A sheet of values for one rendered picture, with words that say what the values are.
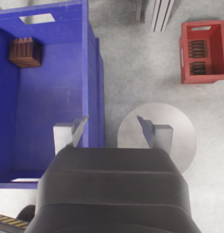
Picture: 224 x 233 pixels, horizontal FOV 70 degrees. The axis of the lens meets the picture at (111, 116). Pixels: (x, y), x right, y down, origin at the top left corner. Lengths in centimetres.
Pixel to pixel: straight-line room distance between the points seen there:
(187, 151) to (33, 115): 65
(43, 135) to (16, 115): 16
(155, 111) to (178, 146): 16
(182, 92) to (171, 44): 29
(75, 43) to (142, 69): 39
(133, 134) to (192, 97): 46
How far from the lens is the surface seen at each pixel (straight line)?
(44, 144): 76
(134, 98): 92
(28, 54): 78
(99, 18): 117
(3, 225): 79
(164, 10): 97
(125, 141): 64
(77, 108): 72
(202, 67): 103
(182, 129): 67
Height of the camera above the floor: 89
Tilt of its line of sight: 80 degrees down
